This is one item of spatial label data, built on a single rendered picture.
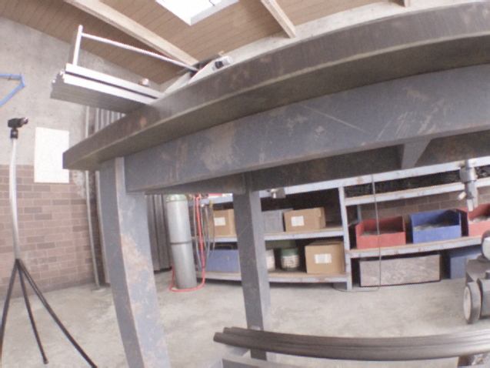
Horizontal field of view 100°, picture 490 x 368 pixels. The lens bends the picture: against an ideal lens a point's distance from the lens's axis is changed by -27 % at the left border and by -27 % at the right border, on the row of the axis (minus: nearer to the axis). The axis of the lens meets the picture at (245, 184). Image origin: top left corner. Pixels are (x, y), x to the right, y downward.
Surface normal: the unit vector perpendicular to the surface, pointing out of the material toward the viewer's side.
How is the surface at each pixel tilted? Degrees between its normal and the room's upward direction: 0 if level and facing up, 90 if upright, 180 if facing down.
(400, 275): 90
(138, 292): 90
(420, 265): 90
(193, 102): 90
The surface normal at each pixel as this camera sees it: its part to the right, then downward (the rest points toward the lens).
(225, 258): -0.52, -0.02
